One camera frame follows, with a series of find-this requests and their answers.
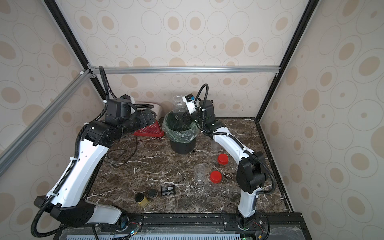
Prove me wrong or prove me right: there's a red-lid oatmeal jar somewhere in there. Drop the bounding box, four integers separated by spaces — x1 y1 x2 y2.
173 96 188 115
211 140 222 152

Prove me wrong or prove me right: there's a black trash bin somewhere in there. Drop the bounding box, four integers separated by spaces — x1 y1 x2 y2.
170 139 196 155

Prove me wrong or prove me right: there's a small red jar lid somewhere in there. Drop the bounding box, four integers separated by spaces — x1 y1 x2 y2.
217 154 229 165

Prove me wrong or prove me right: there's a clear oatmeal jar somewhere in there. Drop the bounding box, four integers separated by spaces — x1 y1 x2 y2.
195 163 209 185

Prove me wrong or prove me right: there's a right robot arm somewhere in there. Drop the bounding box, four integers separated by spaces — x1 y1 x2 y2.
164 112 277 229

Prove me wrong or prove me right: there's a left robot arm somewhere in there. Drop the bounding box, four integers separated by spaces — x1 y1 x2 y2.
31 109 156 238

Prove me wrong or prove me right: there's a red toaster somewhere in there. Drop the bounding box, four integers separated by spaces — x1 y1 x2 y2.
131 101 165 138

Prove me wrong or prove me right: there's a yellow spice jar black lid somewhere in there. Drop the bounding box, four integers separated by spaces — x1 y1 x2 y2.
135 192 150 208

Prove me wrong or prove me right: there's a small black box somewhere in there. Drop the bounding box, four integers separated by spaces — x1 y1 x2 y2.
161 185 176 197

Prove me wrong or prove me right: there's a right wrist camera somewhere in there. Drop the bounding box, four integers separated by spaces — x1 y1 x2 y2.
182 94 216 121

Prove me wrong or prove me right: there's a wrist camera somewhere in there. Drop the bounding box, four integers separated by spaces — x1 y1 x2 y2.
105 95 137 126
182 94 216 121

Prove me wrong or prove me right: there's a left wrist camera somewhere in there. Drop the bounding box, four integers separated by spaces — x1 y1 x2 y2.
105 95 137 126

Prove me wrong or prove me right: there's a black toaster power cable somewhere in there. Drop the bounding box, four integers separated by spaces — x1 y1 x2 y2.
104 136 139 168

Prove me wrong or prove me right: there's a horizontal aluminium rail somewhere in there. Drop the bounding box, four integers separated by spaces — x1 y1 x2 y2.
104 66 280 74

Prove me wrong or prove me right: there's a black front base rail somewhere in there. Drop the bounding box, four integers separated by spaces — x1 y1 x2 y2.
54 211 312 240

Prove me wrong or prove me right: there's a left diagonal aluminium rail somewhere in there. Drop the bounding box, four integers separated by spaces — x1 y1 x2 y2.
1 70 91 175

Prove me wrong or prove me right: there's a left black frame post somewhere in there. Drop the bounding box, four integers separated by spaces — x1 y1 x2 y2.
44 0 116 101

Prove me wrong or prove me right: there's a black frame post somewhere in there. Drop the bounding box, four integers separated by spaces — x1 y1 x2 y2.
44 0 116 101
255 0 319 123

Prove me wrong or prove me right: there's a right black frame post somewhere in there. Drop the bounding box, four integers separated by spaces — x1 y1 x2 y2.
255 0 319 123

